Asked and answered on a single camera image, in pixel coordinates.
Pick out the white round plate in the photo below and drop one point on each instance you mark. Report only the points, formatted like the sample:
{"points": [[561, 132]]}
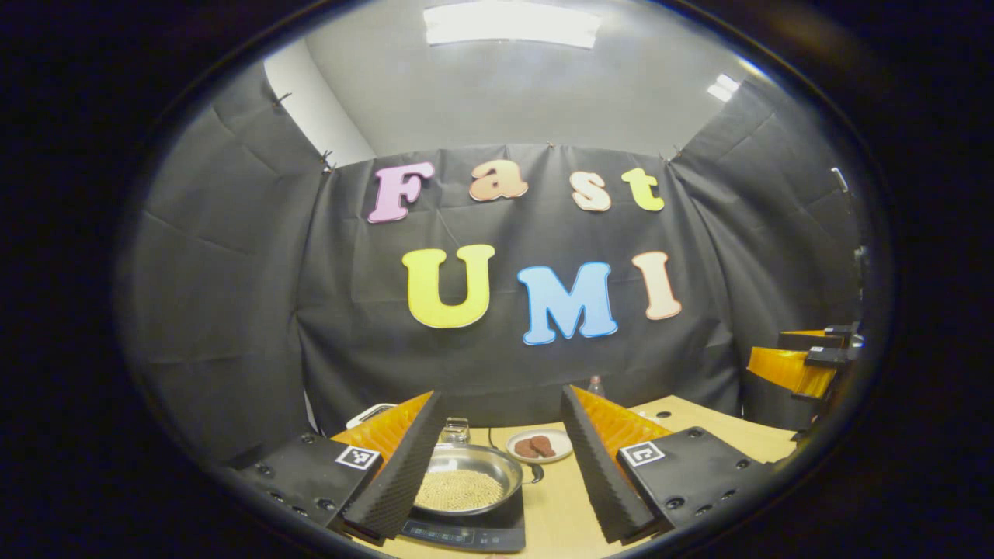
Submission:
{"points": [[555, 441]]}

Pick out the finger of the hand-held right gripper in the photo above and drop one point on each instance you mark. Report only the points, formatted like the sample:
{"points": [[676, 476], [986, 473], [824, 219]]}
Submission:
{"points": [[811, 338], [784, 371]]}

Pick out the large ceiling light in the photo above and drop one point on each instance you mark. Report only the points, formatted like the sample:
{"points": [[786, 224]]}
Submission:
{"points": [[512, 23]]}

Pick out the pile of yellow soybeans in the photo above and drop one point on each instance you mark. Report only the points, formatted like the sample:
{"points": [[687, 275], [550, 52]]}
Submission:
{"points": [[462, 489]]}

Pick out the white toaster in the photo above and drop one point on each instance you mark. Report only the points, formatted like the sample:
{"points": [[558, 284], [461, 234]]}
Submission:
{"points": [[373, 414]]}

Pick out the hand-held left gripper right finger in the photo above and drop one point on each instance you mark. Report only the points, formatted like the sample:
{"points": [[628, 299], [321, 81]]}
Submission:
{"points": [[602, 473]]}

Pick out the brown meat patty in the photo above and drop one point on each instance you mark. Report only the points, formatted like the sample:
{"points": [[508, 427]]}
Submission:
{"points": [[525, 448], [543, 445]]}

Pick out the stainless steel pot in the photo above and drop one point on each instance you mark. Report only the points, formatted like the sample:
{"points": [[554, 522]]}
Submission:
{"points": [[481, 458]]}

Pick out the black induction cooktop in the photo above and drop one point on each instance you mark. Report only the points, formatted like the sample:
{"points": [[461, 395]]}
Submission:
{"points": [[466, 532]]}

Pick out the clear water bottle red label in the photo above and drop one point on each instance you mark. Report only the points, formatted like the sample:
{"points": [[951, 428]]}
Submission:
{"points": [[596, 387]]}

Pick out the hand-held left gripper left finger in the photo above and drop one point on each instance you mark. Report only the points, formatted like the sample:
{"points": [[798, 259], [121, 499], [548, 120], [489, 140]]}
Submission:
{"points": [[404, 473]]}

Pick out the black backdrop cloth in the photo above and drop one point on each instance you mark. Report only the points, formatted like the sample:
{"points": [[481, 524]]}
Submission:
{"points": [[233, 272]]}

